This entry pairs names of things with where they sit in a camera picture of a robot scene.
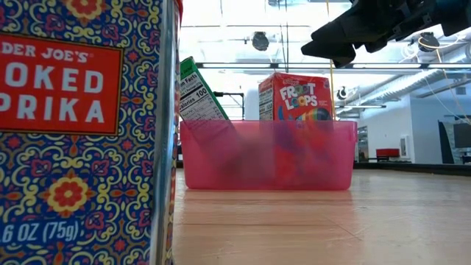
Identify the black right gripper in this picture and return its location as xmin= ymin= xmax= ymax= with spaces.
xmin=300 ymin=0 xmax=445 ymax=70

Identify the smoked paprika tin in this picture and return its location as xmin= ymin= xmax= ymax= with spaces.
xmin=0 ymin=0 xmax=184 ymax=265

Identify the white ceiling duct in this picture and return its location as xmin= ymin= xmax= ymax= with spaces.
xmin=349 ymin=68 xmax=471 ymax=111

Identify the pink translucent plastic bin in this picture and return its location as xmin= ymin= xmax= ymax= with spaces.
xmin=179 ymin=119 xmax=358 ymax=192

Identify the black aluminium table frame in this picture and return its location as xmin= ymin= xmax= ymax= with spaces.
xmin=353 ymin=160 xmax=471 ymax=177

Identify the green Apple Jacks box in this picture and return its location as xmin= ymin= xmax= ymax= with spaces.
xmin=179 ymin=55 xmax=230 ymax=123

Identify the dark monitor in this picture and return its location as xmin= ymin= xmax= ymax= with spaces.
xmin=436 ymin=118 xmax=471 ymax=165

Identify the red bench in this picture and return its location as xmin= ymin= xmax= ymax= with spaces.
xmin=375 ymin=147 xmax=401 ymax=160

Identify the black overhead bar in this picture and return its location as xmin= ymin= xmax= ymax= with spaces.
xmin=194 ymin=61 xmax=471 ymax=71

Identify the black background frame stand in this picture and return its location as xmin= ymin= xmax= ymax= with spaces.
xmin=213 ymin=91 xmax=247 ymax=121

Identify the thin black hanging cable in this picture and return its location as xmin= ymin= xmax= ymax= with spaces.
xmin=283 ymin=0 xmax=291 ymax=74

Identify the red Froot Loops box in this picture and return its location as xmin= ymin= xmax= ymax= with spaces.
xmin=258 ymin=71 xmax=335 ymax=122

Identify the yellow cable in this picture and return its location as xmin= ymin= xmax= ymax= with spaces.
xmin=325 ymin=0 xmax=337 ymax=121

